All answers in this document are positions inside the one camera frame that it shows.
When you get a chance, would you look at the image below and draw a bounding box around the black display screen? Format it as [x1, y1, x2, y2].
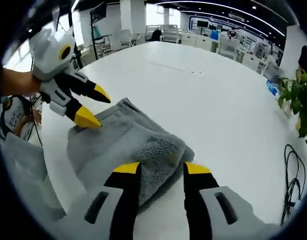
[89, 3, 108, 24]

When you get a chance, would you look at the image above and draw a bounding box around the grey mesh chair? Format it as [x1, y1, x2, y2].
[0, 132, 67, 222]

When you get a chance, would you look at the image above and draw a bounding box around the coiled black cable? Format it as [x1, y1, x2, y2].
[280, 144, 307, 226]

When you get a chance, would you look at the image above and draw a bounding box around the white mesh office chair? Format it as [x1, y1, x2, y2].
[218, 37, 238, 57]
[162, 24, 180, 42]

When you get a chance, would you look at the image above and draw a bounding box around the green potted plant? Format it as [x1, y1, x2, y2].
[278, 69, 307, 147]

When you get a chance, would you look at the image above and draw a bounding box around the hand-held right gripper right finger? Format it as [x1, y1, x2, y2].
[182, 161, 282, 240]

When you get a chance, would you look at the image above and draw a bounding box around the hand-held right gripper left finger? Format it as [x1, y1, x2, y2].
[57, 161, 142, 240]

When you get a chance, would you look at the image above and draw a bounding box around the person's left hand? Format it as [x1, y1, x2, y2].
[17, 70, 43, 97]

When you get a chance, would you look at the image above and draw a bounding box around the black jacket on chair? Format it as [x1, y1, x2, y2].
[151, 28, 162, 42]

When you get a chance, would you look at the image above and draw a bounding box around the blue box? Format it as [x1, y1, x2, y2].
[266, 79, 280, 96]

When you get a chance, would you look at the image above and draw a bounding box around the grey towel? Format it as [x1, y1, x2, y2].
[66, 97, 195, 208]

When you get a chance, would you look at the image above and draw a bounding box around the black tripod stand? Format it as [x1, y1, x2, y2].
[67, 4, 82, 71]

